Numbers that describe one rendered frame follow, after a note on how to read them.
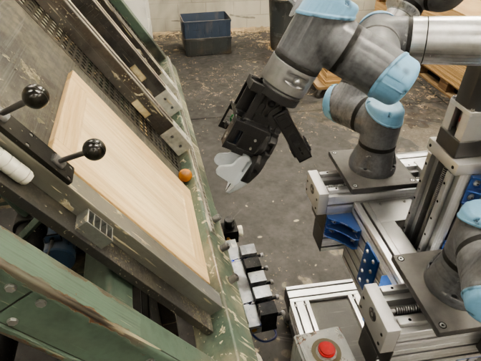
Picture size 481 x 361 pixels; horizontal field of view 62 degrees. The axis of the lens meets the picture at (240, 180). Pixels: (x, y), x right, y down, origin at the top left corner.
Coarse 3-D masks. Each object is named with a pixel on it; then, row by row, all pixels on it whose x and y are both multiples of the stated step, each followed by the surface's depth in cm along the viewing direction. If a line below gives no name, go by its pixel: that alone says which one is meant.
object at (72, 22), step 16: (48, 0) 123; (64, 0) 124; (64, 16) 127; (80, 16) 129; (80, 32) 130; (96, 32) 135; (80, 48) 133; (96, 48) 134; (96, 64) 137; (112, 64) 139; (112, 80) 142; (128, 80) 143; (128, 96) 147; (144, 96) 148; (160, 112) 153; (160, 128) 157; (176, 128) 159; (176, 144) 163
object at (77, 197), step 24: (0, 144) 66; (48, 192) 73; (72, 192) 74; (96, 192) 81; (120, 216) 84; (120, 240) 84; (144, 240) 88; (144, 264) 89; (168, 264) 92; (192, 288) 98
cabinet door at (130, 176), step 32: (64, 96) 100; (96, 96) 117; (64, 128) 89; (96, 128) 105; (128, 128) 126; (96, 160) 95; (128, 160) 112; (160, 160) 136; (128, 192) 100; (160, 192) 120; (160, 224) 107; (192, 224) 128; (192, 256) 113
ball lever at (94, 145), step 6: (96, 138) 67; (84, 144) 66; (90, 144) 66; (96, 144) 66; (102, 144) 67; (84, 150) 66; (90, 150) 65; (96, 150) 66; (102, 150) 66; (54, 156) 71; (60, 156) 73; (66, 156) 71; (72, 156) 70; (78, 156) 69; (90, 156) 66; (96, 156) 66; (102, 156) 67; (54, 162) 71; (60, 162) 72; (66, 162) 73
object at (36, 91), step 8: (24, 88) 59; (32, 88) 58; (40, 88) 59; (24, 96) 58; (32, 96) 58; (40, 96) 59; (48, 96) 60; (16, 104) 62; (24, 104) 61; (32, 104) 59; (40, 104) 59; (0, 112) 64; (8, 112) 64
